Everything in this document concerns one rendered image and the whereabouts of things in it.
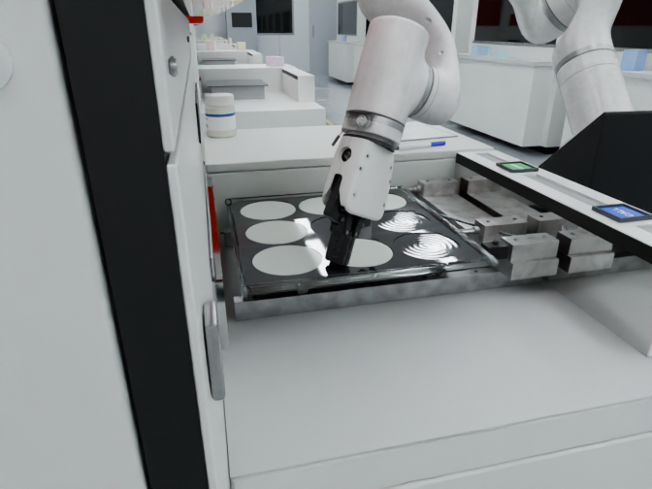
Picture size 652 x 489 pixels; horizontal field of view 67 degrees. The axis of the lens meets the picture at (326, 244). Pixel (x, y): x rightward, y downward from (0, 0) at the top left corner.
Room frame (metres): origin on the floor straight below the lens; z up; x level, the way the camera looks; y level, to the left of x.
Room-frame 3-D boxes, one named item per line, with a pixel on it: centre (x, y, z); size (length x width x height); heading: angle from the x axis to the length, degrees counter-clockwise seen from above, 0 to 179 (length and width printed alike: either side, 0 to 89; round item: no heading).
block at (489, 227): (0.78, -0.30, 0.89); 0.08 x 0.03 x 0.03; 104
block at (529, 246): (0.70, -0.31, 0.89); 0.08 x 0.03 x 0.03; 104
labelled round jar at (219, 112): (1.21, 0.25, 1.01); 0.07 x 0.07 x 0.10
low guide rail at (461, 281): (0.67, -0.11, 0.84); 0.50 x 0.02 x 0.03; 104
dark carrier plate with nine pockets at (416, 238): (0.78, -0.02, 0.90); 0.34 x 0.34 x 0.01; 14
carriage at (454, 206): (0.86, -0.28, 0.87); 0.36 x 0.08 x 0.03; 14
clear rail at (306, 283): (0.60, -0.07, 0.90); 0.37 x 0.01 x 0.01; 104
